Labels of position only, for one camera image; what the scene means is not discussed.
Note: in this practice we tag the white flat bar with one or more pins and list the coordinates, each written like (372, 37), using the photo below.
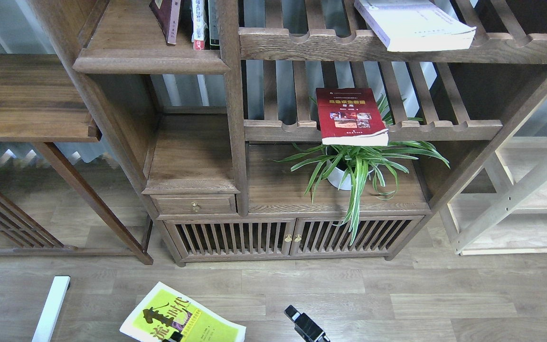
(52, 308)

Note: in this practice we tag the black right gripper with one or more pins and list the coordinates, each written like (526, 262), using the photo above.
(304, 325)

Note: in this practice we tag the white thick book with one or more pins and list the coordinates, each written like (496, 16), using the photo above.
(414, 25)

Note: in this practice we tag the white red upright book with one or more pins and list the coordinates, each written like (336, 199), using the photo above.
(198, 11)

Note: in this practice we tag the green spider plant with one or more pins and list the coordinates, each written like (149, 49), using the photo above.
(385, 160)

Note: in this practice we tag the dark wooden side table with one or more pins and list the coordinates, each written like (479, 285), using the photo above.
(40, 105)

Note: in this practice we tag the light wooden shelf unit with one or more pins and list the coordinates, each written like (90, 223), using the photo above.
(511, 220)

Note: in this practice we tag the brass drawer knob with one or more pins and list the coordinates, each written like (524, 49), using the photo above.
(195, 206)

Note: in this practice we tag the white plant pot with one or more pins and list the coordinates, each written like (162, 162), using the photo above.
(341, 181)

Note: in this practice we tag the dark wooden bookshelf cabinet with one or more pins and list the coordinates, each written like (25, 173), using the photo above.
(208, 126)

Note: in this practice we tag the dark green upright book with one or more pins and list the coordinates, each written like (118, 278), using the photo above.
(213, 34)

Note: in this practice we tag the red cover book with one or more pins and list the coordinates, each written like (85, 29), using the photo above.
(350, 116)

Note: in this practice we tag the yellow green cover book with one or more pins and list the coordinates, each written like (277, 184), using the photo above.
(165, 311)

